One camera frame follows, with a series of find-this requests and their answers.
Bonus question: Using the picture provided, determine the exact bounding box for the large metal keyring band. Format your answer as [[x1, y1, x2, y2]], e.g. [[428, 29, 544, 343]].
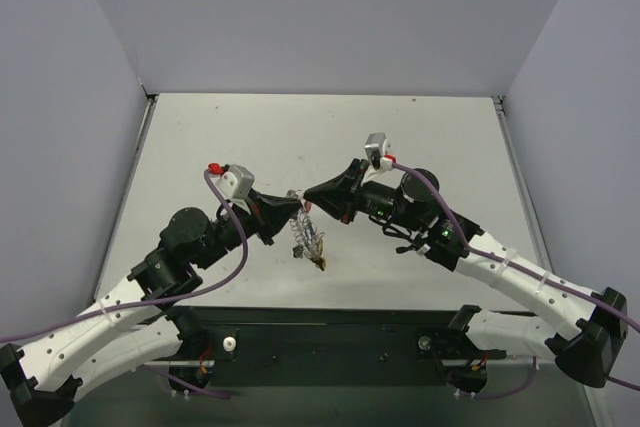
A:
[[287, 189, 324, 264]]

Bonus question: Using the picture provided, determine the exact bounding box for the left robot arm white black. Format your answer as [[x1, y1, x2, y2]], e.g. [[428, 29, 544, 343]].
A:
[[1, 190, 302, 426]]

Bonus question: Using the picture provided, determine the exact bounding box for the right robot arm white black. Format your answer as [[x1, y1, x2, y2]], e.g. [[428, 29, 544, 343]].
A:
[[303, 156, 632, 388]]

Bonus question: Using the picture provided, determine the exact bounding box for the yellow key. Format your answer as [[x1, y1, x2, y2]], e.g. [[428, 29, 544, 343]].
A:
[[311, 255, 327, 272]]

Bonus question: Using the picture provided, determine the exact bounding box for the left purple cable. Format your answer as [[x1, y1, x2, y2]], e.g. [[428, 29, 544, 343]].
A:
[[0, 169, 251, 398]]

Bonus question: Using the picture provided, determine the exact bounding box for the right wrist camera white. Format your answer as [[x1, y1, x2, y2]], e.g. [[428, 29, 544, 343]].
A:
[[364, 132, 396, 172]]

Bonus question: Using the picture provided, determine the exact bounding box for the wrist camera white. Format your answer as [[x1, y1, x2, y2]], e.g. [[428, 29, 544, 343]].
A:
[[364, 132, 396, 172], [205, 163, 255, 204]]

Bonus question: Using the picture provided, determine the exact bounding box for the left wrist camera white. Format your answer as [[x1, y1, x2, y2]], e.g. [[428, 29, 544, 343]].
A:
[[205, 163, 255, 204]]

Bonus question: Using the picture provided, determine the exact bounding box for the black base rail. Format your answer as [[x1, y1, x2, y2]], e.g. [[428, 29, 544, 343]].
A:
[[159, 307, 508, 390]]

